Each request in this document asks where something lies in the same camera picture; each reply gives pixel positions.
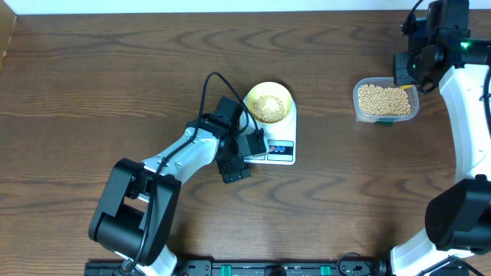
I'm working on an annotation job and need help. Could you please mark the yellow bowl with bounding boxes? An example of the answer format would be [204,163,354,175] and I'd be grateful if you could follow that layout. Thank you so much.
[244,82,294,124]

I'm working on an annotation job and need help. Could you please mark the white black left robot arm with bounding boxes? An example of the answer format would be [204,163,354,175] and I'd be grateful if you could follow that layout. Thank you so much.
[88,97,269,275]

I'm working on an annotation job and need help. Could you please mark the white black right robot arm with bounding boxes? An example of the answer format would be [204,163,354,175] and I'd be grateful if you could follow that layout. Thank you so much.
[389,0,490,275]

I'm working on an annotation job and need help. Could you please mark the white digital kitchen scale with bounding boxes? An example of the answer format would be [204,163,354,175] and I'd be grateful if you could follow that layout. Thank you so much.
[245,97,297,165]

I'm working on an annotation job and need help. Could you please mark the soybeans in yellow bowl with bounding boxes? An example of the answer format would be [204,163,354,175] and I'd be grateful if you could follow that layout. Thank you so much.
[250,95,287,123]

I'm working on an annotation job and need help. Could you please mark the clear plastic container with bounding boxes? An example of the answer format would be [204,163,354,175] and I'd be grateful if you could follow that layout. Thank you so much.
[353,77,419,123]

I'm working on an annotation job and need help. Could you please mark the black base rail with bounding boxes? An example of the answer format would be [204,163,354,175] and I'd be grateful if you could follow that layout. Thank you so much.
[83,258,470,276]

